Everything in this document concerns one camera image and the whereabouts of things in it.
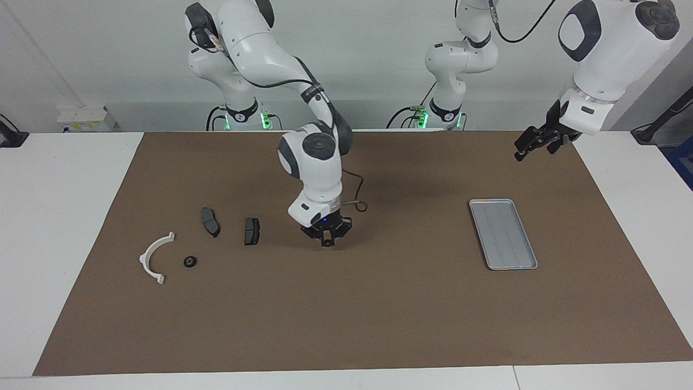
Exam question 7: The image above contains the silver metal tray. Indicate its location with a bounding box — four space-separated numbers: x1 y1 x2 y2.
468 198 539 271

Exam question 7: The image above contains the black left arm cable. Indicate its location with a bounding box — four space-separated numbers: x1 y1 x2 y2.
489 0 558 44

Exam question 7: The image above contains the white semicircular plastic bracket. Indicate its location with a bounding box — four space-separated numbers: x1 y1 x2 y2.
139 232 176 285

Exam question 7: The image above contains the white power box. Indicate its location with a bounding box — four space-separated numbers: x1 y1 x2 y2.
57 106 117 133

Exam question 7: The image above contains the blue box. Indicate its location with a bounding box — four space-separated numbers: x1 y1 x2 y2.
667 135 693 191

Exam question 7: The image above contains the black table clamp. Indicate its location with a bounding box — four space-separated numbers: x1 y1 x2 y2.
0 114 29 148

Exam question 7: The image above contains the brown table mat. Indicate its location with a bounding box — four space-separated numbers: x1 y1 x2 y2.
32 129 693 376

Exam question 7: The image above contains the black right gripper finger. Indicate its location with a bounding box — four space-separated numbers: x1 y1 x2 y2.
301 225 328 247
328 218 352 247

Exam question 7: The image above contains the dark grey curved brake pad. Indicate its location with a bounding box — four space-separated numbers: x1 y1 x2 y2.
201 207 221 239

